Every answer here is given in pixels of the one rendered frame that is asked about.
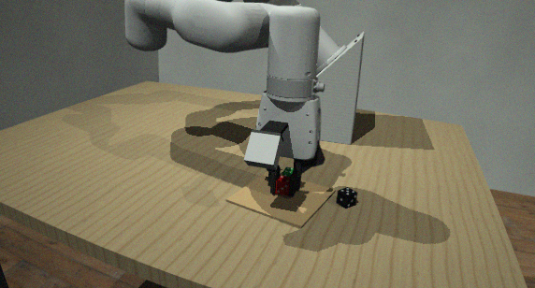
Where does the black die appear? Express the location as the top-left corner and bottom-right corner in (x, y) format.
(336, 187), (357, 209)

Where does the red die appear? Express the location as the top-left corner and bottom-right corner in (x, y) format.
(275, 175), (290, 195)

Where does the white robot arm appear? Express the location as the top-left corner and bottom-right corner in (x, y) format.
(124, 0), (347, 170)

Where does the dark green die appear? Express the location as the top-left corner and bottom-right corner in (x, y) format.
(282, 167), (294, 177)

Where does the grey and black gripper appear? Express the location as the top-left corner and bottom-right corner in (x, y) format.
(256, 91), (325, 197)

